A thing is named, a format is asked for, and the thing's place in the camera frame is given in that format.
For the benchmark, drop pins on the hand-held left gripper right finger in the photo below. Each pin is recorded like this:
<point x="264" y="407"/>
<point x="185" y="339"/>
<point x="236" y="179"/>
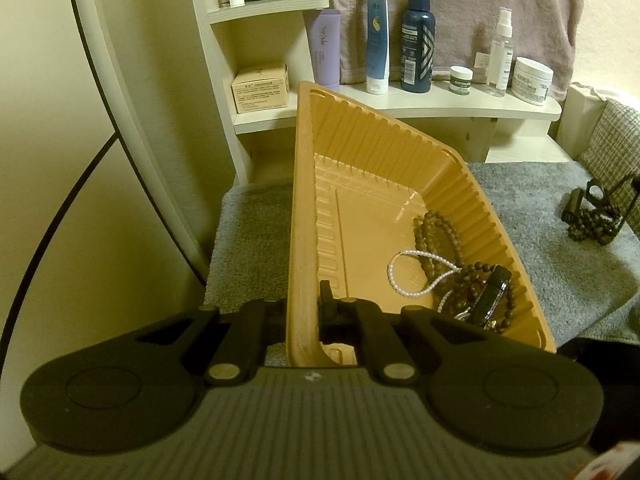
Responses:
<point x="329" y="310"/>

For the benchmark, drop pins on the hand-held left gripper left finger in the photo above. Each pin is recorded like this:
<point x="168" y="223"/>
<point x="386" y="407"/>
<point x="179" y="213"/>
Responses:
<point x="250" y="330"/>

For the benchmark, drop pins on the orange plastic tray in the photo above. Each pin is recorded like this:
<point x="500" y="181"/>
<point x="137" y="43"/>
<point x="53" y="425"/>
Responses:
<point x="360" y="230"/>

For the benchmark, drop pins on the black glossy hair clip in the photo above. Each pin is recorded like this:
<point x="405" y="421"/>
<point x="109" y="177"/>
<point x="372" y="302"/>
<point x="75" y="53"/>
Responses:
<point x="492" y="292"/>

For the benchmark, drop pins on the white wooden shelf unit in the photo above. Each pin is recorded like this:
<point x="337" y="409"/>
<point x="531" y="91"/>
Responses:
<point x="410" y="105"/>

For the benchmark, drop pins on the grey mat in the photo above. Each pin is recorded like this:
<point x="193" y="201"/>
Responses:
<point x="530" y="210"/>

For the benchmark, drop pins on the small cardboard box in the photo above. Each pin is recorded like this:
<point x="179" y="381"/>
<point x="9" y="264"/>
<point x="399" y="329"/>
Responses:
<point x="260" y="90"/>

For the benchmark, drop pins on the purple tube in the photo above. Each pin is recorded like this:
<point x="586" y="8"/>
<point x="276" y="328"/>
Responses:
<point x="324" y="50"/>

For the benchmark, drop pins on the small green white jar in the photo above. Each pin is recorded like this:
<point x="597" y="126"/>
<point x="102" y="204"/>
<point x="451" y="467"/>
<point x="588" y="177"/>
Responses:
<point x="460" y="81"/>

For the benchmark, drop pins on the small black cylinder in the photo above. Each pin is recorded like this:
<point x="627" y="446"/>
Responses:
<point x="572" y="206"/>

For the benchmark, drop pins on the blue white tube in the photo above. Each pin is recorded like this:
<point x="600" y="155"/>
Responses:
<point x="378" y="40"/>

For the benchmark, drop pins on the dark blue spray bottle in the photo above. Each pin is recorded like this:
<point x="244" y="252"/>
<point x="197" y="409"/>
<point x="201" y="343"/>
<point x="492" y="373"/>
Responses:
<point x="417" y="45"/>

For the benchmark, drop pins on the small white box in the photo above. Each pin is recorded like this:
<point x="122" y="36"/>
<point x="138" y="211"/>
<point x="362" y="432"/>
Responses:
<point x="481" y="66"/>

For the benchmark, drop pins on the clear spray bottle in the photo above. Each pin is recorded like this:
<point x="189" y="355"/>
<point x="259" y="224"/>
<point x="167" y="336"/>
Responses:
<point x="500" y="60"/>

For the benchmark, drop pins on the large white jar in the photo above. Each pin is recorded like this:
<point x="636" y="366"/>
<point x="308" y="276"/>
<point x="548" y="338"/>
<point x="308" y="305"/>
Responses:
<point x="532" y="82"/>

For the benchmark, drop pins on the red white packet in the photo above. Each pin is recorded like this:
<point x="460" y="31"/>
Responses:
<point x="622" y="465"/>

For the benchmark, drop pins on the checked grey cushion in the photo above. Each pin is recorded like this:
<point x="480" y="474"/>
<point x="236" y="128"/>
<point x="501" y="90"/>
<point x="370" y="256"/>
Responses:
<point x="617" y="145"/>

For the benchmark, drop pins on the curved white frame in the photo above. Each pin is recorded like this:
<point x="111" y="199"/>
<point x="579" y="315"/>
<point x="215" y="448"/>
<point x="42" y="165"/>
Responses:
<point x="127" y="115"/>

